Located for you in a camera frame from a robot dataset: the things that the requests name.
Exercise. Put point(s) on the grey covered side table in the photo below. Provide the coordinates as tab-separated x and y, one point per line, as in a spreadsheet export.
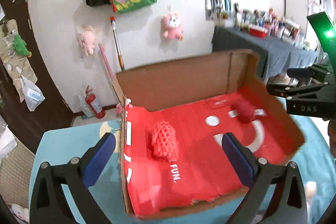
276	56

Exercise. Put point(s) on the red knitted soft toy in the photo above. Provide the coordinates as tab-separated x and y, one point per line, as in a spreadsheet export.
246	112

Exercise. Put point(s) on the red fire extinguisher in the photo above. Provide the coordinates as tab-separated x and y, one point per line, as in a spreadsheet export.
94	103

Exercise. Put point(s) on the pink plush pig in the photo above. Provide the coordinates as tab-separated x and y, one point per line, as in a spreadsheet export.
86	39

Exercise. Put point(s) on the mop handle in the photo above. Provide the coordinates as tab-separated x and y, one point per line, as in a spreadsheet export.
114	30

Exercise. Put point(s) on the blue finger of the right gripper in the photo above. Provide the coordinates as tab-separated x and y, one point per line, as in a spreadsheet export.
317	72
308	91

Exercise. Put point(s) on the dark brown door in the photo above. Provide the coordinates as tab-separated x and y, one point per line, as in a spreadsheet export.
53	112

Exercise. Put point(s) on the green plush crocodile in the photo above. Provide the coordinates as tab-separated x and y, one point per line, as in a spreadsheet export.
20	48

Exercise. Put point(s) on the red basin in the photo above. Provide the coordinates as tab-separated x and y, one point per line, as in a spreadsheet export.
257	31

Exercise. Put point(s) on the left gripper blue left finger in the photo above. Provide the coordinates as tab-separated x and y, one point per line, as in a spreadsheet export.
95	159

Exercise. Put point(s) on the pink plush fox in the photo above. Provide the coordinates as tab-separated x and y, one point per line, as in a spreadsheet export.
172	27

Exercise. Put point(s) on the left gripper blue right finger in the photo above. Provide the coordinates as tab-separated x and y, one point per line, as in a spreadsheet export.
241	159

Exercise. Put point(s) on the red foam fruit net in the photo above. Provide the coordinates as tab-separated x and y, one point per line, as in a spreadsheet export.
164	142

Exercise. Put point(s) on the plastic bag on door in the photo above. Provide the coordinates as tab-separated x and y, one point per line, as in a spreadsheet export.
32	94

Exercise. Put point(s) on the cardboard box red lining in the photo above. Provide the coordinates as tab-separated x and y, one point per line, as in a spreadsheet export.
195	96

